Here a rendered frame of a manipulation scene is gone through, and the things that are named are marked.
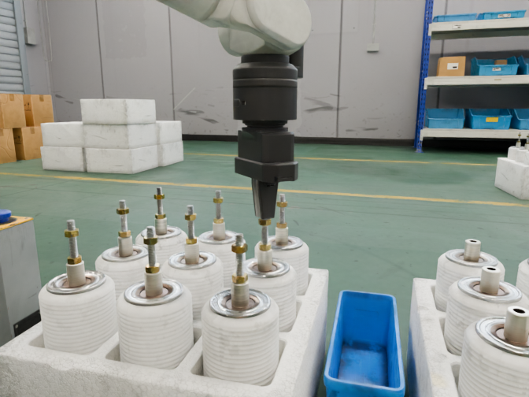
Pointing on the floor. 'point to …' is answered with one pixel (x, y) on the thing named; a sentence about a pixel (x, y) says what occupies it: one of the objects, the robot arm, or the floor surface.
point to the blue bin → (364, 347)
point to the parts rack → (456, 28)
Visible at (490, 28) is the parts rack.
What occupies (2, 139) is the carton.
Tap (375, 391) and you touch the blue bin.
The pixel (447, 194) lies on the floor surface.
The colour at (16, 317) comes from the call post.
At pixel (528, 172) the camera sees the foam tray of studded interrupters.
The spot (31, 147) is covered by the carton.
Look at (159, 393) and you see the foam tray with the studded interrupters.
